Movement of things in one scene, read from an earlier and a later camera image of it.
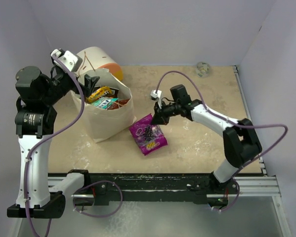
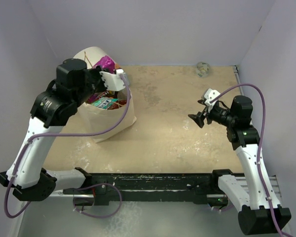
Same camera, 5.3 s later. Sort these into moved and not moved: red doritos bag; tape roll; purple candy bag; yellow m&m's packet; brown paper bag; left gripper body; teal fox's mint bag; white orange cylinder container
Moved: left gripper body; purple candy bag
Not moved: white orange cylinder container; brown paper bag; teal fox's mint bag; red doritos bag; tape roll; yellow m&m's packet
